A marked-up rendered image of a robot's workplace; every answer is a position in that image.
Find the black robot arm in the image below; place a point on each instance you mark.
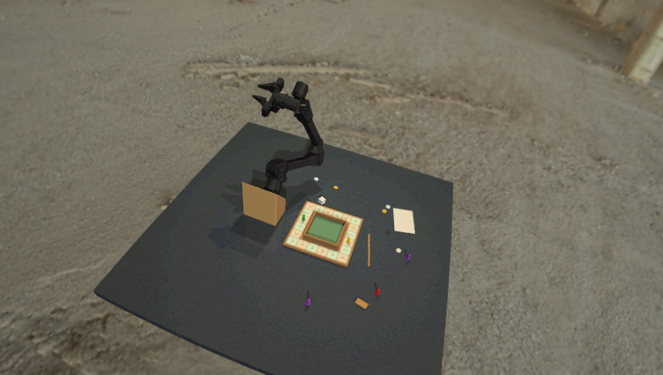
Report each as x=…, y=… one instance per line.
x=279, y=167

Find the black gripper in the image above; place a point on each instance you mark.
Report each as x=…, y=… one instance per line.
x=277, y=97

